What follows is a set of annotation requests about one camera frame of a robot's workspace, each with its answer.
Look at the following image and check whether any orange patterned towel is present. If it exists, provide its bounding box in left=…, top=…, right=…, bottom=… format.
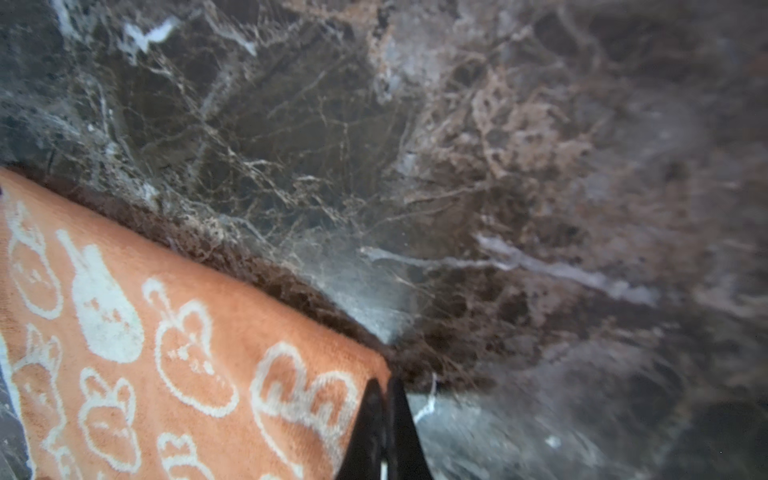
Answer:
left=1, top=171, right=390, bottom=479

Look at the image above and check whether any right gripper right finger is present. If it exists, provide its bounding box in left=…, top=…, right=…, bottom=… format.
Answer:
left=385, top=377, right=433, bottom=480

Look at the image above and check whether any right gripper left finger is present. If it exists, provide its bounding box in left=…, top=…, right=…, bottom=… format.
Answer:
left=335, top=379, right=385, bottom=480

